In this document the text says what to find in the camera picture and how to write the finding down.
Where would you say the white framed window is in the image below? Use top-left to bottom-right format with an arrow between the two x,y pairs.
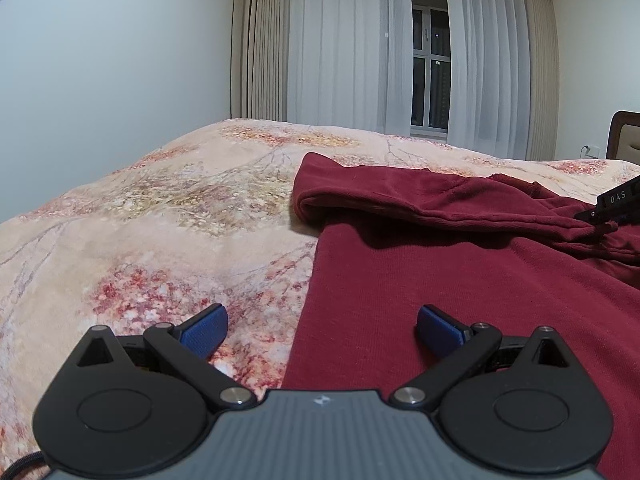
408,0 -> 454,137

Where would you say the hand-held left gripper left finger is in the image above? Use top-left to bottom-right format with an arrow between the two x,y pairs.
74,303 -> 259,411

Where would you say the brown padded headboard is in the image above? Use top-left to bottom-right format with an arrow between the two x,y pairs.
604,110 -> 640,167

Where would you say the floral bedspread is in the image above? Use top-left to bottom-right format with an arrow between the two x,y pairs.
0,118 -> 640,480

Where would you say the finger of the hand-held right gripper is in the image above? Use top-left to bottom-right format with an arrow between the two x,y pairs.
574,174 -> 640,225

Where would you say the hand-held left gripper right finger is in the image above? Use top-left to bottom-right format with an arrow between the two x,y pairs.
389,303 -> 571,411

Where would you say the beige pleated curtain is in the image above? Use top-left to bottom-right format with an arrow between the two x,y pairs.
230,0 -> 292,122
521,0 -> 561,162

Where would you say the dark red garment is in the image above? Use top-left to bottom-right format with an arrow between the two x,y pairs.
282,151 -> 640,480

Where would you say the black braided cable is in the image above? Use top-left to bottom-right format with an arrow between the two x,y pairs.
4,451 -> 51,480

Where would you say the sheer white curtain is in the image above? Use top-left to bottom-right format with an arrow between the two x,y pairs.
284,0 -> 414,137
443,0 -> 532,159

